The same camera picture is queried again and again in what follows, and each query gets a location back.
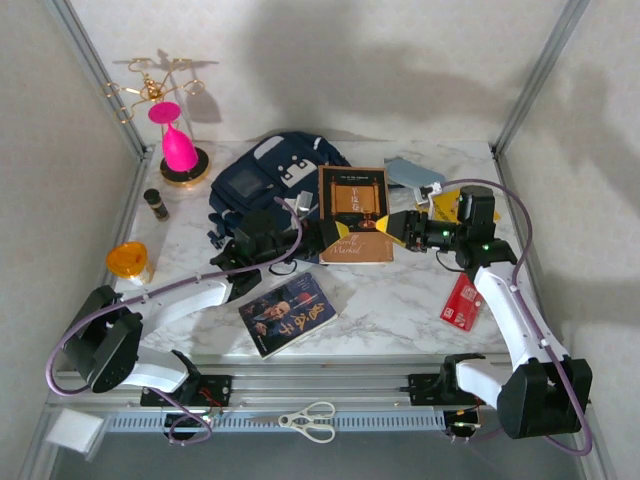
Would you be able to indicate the right aluminium frame post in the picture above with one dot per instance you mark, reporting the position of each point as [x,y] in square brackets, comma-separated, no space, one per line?
[542,65]

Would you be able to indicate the orange funnel cup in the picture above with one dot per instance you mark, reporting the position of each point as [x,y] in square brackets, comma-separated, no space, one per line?
[126,257]

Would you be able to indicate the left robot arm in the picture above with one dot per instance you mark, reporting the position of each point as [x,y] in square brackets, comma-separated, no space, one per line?
[175,302]

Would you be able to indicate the aluminium cross rail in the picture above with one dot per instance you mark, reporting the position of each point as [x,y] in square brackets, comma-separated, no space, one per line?
[320,387]

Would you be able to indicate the aluminium frame post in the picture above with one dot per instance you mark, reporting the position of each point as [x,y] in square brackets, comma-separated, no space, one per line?
[542,65]
[100,75]

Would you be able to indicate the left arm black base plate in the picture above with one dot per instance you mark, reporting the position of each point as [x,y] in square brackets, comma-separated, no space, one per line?
[215,390]

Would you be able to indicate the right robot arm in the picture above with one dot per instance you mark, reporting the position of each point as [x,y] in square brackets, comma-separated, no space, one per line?
[505,310]

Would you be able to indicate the left aluminium frame post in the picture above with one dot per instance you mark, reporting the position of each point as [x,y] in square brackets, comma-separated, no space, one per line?
[100,75]

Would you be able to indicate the yellow cartoon cover book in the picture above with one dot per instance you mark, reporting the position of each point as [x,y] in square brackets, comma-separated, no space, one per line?
[447,207]

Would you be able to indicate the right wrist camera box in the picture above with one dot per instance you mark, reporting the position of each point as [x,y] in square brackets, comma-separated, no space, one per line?
[427,195]

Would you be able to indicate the dark blue portrait cover book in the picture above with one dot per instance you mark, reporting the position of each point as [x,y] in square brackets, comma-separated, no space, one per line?
[285,315]

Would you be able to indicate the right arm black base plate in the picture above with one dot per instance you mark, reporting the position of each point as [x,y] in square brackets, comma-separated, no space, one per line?
[425,390]

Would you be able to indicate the aluminium side rail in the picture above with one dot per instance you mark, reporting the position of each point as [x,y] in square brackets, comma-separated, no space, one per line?
[132,205]
[511,200]

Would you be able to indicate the small dark brown bottle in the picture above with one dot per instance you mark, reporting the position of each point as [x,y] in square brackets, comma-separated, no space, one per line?
[157,205]

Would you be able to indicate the small controller circuit board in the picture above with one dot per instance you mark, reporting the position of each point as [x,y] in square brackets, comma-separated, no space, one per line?
[197,425]
[462,425]

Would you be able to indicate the brown scroll cover book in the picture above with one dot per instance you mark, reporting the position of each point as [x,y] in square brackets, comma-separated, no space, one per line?
[355,200]

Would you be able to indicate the pink goblet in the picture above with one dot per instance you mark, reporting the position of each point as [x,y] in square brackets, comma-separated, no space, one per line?
[177,147]

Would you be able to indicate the blue-grey pencil case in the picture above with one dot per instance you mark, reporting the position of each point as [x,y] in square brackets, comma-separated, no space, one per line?
[412,172]

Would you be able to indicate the white pad in plastic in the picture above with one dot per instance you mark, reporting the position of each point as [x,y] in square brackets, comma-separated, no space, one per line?
[72,430]

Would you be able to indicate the navy blue backpack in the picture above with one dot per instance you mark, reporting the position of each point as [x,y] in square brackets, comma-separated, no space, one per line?
[250,175]

